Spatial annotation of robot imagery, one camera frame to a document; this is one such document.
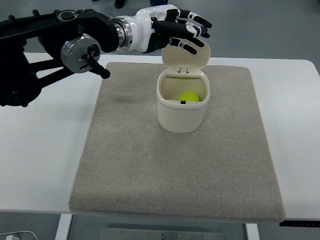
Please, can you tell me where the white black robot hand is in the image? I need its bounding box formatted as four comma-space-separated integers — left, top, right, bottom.
127, 4, 212, 55

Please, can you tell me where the yellow tennis ball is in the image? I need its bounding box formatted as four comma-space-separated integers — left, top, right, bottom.
177, 91, 200, 102

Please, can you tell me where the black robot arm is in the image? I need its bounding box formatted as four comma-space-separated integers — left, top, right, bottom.
0, 9, 128, 107

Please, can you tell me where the person in blue jeans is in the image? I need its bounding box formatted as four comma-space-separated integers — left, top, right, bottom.
149, 0, 168, 7

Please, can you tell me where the person in black trousers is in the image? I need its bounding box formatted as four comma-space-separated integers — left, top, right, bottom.
91, 0, 127, 9

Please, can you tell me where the beige lidded bin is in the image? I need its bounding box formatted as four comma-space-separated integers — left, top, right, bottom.
156, 42, 211, 133

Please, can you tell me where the beige felt mat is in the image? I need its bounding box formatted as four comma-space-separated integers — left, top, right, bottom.
69, 62, 285, 223

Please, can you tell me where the white table leg left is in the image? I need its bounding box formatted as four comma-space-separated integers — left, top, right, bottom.
54, 214, 73, 240

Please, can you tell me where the white table leg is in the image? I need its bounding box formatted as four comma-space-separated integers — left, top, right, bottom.
245, 223, 260, 240
54, 214, 73, 240

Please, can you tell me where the white table leg right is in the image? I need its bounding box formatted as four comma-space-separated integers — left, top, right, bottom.
245, 223, 260, 240

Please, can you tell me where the white grey device on floor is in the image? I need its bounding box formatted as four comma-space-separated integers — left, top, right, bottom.
0, 230, 39, 240

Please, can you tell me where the black table control panel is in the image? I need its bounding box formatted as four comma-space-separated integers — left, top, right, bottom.
279, 220, 320, 228

